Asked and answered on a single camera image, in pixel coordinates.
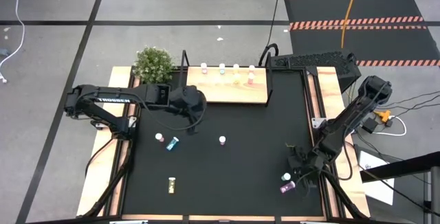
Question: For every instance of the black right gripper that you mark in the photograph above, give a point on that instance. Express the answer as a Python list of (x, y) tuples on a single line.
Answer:
[(307, 164)]

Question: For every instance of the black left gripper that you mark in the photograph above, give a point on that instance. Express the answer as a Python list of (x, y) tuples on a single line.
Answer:
[(189, 102)]

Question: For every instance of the pink medicine bottle white cap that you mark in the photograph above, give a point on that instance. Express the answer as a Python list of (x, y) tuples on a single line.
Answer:
[(204, 68), (222, 139), (288, 187)]

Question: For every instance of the blue medicine bottle white cap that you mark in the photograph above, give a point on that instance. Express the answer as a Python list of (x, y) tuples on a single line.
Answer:
[(286, 176), (172, 144), (222, 69)]

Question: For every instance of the orange medicine bottle white cap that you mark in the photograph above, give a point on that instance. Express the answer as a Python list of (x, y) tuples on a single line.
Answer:
[(250, 79), (252, 67)]

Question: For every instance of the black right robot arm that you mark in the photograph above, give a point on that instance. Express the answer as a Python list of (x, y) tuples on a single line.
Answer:
[(347, 117)]

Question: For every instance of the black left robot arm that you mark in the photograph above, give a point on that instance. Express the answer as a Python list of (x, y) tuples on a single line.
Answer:
[(137, 97)]

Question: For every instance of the dark table mat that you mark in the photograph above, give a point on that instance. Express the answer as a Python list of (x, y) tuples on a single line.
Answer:
[(206, 169)]

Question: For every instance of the white paper sheet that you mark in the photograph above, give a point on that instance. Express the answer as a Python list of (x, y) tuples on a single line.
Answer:
[(378, 186)]

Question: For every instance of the green potted plant black pot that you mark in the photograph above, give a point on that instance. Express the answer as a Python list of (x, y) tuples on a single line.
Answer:
[(153, 64)]

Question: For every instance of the black power adapter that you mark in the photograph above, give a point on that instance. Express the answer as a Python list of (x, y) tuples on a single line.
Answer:
[(369, 125)]

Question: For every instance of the black desk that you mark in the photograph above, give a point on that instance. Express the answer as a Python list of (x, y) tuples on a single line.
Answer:
[(398, 167)]

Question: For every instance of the orange power plug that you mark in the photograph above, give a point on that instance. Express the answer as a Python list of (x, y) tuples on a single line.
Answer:
[(383, 115)]

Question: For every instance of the black orange-striped floor mat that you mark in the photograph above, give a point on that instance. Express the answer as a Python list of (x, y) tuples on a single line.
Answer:
[(378, 42)]

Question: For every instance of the wooden shelf black metal frame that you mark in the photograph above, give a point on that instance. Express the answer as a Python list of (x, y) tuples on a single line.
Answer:
[(223, 91)]

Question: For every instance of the white frame bracket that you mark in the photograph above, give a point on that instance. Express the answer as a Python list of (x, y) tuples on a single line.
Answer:
[(316, 122)]

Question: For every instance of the silver frame bracket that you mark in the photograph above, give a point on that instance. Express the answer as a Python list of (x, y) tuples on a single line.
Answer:
[(99, 125)]

